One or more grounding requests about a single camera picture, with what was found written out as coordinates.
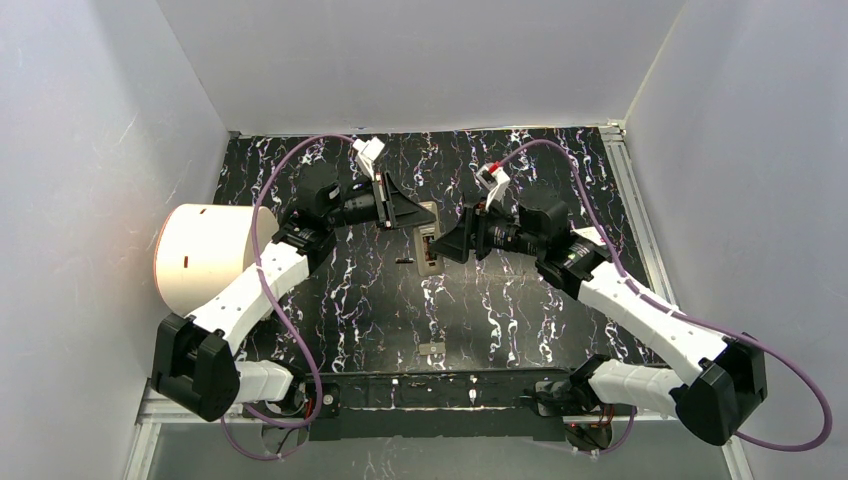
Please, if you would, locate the dark green AAA battery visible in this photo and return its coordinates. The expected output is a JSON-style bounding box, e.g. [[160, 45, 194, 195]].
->
[[421, 230, 437, 265]]

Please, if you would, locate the white remote control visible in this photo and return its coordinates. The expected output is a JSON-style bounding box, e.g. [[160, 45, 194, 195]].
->
[[413, 201, 444, 277]]

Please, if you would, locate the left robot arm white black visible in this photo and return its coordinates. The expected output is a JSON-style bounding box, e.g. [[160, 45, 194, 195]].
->
[[150, 163, 436, 421]]

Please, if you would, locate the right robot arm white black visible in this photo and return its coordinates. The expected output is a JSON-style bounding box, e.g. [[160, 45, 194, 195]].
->
[[430, 191, 767, 446]]

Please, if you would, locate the white battery box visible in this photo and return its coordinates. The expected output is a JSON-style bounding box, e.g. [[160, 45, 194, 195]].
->
[[573, 226, 608, 248]]

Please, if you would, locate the white cylindrical bin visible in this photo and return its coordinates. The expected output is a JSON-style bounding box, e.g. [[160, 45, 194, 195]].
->
[[153, 203, 254, 318]]

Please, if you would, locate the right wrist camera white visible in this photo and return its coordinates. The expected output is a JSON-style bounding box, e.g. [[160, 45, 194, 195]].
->
[[475, 162, 510, 211]]

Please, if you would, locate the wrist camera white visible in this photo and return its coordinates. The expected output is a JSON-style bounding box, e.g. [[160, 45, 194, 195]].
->
[[475, 162, 510, 211], [353, 136, 385, 179]]

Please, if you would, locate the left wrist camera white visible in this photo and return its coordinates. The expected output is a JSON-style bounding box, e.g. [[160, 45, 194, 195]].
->
[[353, 136, 385, 179]]

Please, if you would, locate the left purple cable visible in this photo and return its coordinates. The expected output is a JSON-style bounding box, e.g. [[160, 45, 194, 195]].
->
[[218, 134, 362, 463]]

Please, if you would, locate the purple cable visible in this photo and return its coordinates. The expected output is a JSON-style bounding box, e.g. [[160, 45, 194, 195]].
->
[[218, 134, 362, 463], [493, 139, 835, 458]]

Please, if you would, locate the aluminium frame rail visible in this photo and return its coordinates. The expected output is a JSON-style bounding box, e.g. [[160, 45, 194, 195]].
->
[[138, 124, 752, 479]]

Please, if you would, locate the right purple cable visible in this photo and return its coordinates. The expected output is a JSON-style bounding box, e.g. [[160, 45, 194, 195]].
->
[[493, 139, 835, 458]]

